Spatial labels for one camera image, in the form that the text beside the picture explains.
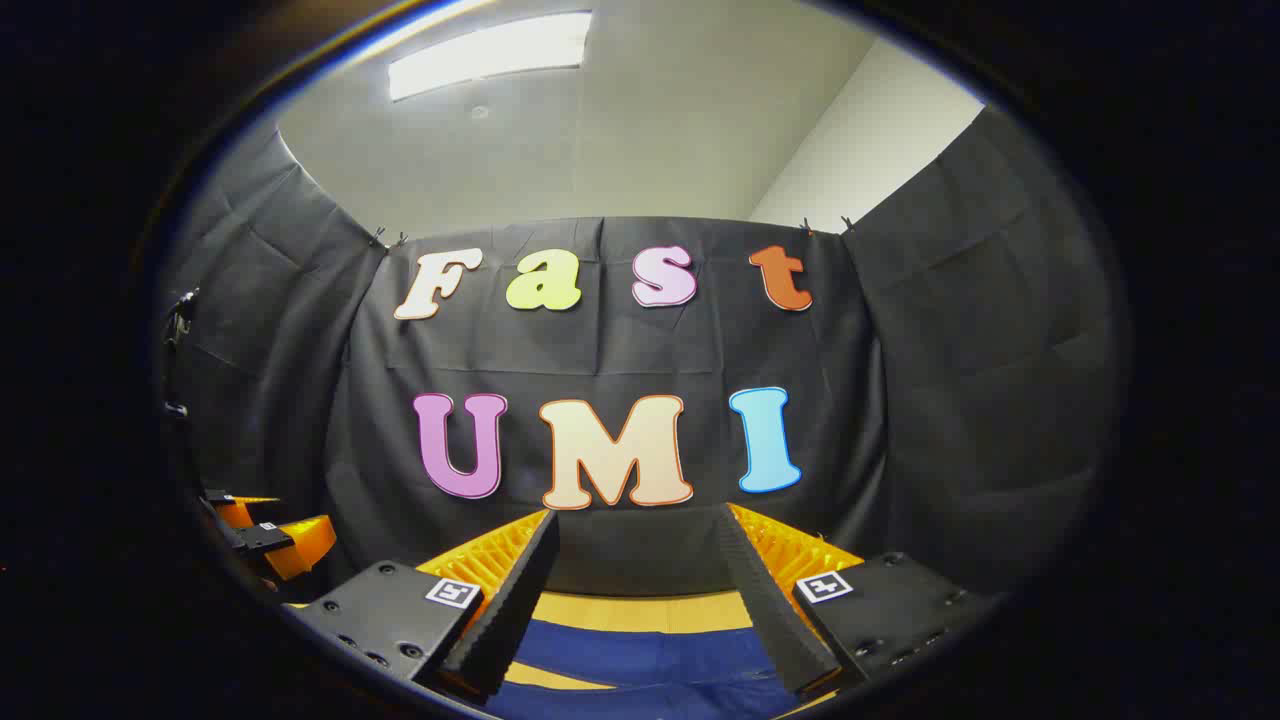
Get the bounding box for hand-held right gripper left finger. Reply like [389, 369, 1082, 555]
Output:
[285, 508, 562, 703]

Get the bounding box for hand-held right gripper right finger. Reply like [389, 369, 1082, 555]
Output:
[714, 502, 1003, 699]

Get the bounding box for blue denim jeans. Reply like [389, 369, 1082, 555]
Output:
[485, 618, 806, 720]

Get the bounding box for black backdrop cloth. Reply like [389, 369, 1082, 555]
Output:
[160, 105, 1131, 603]

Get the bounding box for rectangular ceiling light panel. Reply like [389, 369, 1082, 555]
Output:
[388, 10, 594, 102]

